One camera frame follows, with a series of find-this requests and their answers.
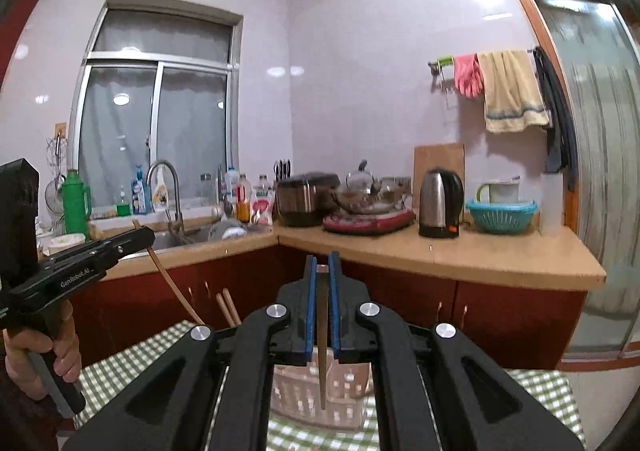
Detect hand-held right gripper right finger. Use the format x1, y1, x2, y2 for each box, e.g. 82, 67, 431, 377
329, 253, 586, 451

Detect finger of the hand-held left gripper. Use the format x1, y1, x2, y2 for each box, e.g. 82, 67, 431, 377
107, 227, 156, 264

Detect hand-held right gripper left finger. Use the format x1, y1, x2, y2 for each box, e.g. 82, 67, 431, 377
60, 255, 318, 451

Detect pink perforated plastic utensil basket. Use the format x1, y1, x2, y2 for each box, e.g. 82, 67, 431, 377
267, 348, 375, 433

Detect person's left hand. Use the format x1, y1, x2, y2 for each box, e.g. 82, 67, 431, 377
5, 303, 83, 402

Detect stainless steel sink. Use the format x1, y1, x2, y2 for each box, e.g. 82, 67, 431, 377
90, 226, 236, 257

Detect white ceramic bowl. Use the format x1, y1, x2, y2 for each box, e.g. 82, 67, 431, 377
47, 233, 83, 256

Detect blue dish soap bottle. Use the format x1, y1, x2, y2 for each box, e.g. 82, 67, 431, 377
131, 165, 151, 214

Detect green plastic thermos jug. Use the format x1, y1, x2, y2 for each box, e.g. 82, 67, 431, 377
60, 170, 93, 242

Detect white spray cleaner bottle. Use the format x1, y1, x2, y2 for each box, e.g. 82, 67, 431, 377
150, 166, 170, 212

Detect steel kitchen faucet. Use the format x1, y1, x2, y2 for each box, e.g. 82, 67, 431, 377
146, 160, 185, 237

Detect hanging metal utensil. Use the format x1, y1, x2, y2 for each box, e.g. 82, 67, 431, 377
47, 131, 68, 172

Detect dishes in sink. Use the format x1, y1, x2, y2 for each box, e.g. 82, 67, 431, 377
207, 218, 248, 242

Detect red induction cooker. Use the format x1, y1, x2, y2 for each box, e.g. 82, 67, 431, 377
322, 208, 417, 234

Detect dark rice cooker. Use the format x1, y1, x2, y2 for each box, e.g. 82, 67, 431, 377
276, 172, 341, 227

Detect pink and white pouch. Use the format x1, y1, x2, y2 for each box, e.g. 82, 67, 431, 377
250, 194, 275, 226

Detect aluminium sliding window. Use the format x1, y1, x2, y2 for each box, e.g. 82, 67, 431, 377
70, 0, 244, 222

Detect white bottle with blue cap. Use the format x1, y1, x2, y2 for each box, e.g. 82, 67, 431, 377
224, 166, 240, 204

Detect orange cooking oil bottle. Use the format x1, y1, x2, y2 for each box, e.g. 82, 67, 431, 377
236, 174, 252, 223

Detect glass wok lid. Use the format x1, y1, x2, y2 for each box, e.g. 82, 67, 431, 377
345, 160, 401, 204

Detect steel electric kettle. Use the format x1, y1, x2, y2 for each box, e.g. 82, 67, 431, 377
418, 168, 465, 239

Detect beige kitchen countertop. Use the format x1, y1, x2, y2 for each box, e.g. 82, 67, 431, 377
87, 221, 607, 291

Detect red-brown kitchen cabinets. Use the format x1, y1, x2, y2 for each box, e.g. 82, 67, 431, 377
65, 246, 588, 372

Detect wooden cutting board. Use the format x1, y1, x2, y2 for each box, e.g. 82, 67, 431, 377
413, 142, 466, 212

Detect teal plastic colander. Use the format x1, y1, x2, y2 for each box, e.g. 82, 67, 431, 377
466, 198, 540, 234

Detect green checkered tablecloth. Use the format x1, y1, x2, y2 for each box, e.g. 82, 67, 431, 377
75, 321, 586, 451

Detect white translucent plastic container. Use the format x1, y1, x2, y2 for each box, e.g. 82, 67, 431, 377
539, 172, 565, 236

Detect pink rubber gloves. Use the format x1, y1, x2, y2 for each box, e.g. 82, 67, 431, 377
453, 54, 485, 98

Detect beige striped towel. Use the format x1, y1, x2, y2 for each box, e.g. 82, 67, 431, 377
476, 50, 551, 134

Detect dark grey hanging cloth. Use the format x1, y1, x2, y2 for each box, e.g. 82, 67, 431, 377
532, 47, 578, 192

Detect frosted glass sliding door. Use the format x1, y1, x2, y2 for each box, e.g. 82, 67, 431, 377
532, 0, 640, 357

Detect metal wire strainer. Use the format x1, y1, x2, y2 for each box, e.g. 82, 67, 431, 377
45, 176, 66, 217

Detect white jug with green handle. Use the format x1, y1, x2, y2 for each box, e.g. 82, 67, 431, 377
475, 176, 521, 204

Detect metal wall towel rail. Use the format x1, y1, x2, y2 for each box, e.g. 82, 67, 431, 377
427, 48, 543, 82

